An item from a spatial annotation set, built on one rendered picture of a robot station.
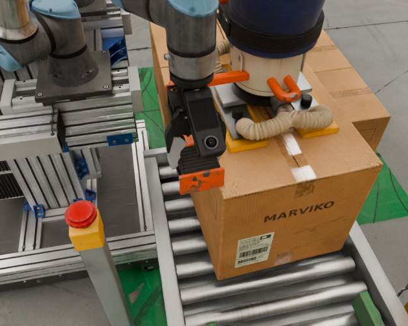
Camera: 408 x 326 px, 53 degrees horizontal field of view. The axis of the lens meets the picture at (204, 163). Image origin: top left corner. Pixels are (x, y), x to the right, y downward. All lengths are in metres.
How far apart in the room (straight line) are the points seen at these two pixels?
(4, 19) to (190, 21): 0.61
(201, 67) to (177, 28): 0.07
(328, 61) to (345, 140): 1.29
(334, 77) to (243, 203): 1.39
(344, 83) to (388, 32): 1.76
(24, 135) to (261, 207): 0.73
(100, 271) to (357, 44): 2.97
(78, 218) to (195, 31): 0.52
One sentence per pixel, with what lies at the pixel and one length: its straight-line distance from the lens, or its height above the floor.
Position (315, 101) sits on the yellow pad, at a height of 1.09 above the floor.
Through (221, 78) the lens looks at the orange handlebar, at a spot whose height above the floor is 1.21.
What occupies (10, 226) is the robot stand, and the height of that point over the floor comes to 0.21.
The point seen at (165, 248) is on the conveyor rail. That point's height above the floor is 0.59.
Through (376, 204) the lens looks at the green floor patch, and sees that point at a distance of 2.40.
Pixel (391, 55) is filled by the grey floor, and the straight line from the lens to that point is 3.60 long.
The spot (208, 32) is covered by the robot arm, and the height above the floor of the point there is 1.48.
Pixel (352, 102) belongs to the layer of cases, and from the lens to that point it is 2.08.
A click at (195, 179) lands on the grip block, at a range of 0.74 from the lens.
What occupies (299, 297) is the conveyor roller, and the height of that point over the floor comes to 0.55.
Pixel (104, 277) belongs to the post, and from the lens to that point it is 1.15.
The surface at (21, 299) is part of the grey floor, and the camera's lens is 2.11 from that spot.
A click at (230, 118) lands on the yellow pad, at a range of 1.04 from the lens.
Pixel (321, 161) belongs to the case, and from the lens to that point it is 1.01.
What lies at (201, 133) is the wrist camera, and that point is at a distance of 0.64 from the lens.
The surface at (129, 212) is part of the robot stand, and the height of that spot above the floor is 0.21.
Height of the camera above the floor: 1.78
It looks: 48 degrees down
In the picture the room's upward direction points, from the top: straight up
